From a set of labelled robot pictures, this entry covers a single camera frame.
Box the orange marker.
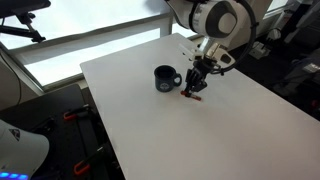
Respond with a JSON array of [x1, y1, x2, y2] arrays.
[[180, 89, 202, 102]]

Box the thin black wall cable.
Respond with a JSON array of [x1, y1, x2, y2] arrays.
[[0, 54, 23, 108]]

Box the white device with blue lights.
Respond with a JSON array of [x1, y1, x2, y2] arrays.
[[0, 119, 51, 180]]

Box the dark blue mug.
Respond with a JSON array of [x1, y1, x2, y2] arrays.
[[153, 64, 184, 93]]

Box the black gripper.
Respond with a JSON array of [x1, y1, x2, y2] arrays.
[[183, 54, 224, 99]]

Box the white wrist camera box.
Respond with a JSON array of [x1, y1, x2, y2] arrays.
[[178, 42, 205, 62]]

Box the grey fabric bag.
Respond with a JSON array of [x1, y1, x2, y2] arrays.
[[284, 56, 320, 98]]

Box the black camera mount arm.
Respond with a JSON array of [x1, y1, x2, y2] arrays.
[[0, 0, 53, 44]]

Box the white window frame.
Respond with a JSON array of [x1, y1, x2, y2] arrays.
[[0, 9, 198, 92]]

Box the black side bench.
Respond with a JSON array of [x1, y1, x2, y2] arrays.
[[0, 83, 126, 180]]

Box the orange handled black clamp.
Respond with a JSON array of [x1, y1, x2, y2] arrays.
[[62, 104, 92, 122], [73, 142, 113, 177]]

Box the white power box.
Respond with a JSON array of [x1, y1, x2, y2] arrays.
[[250, 40, 272, 61]]

